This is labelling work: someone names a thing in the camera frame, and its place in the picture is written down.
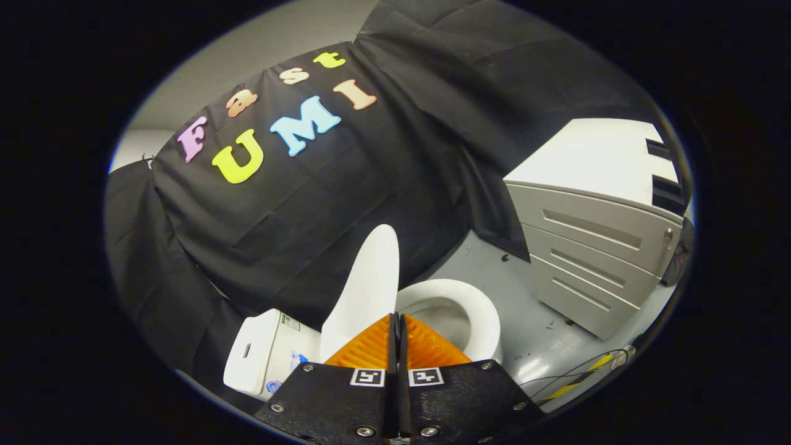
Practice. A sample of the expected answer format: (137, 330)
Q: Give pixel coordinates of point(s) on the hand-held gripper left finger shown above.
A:
(334, 402)

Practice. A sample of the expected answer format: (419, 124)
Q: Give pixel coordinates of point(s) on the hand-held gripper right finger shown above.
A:
(457, 402)

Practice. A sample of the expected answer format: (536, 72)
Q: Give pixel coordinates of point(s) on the white toilet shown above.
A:
(482, 309)

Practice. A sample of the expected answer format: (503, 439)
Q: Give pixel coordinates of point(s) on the black backdrop cloth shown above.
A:
(371, 198)

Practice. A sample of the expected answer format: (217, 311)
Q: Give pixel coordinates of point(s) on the dark object behind cabinet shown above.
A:
(680, 253)

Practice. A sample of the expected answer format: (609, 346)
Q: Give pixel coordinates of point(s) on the white drawer cabinet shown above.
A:
(587, 161)

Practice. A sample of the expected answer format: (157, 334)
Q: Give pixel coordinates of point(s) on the black holder block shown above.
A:
(659, 149)
(668, 194)

